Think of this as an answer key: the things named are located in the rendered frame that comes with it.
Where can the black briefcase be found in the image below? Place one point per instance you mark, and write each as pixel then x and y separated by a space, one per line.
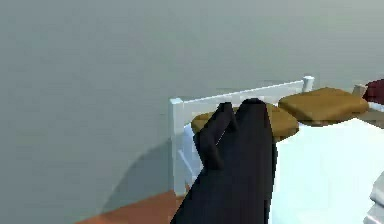
pixel 240 166

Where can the white bed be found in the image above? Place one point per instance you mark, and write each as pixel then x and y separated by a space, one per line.
pixel 326 166

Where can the brown pillow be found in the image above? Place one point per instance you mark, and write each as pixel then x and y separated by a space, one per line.
pixel 283 123
pixel 323 105

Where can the dark red cushion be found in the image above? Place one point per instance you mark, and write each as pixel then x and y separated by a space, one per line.
pixel 376 90

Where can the white folded cloth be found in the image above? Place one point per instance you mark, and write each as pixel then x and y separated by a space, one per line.
pixel 378 200

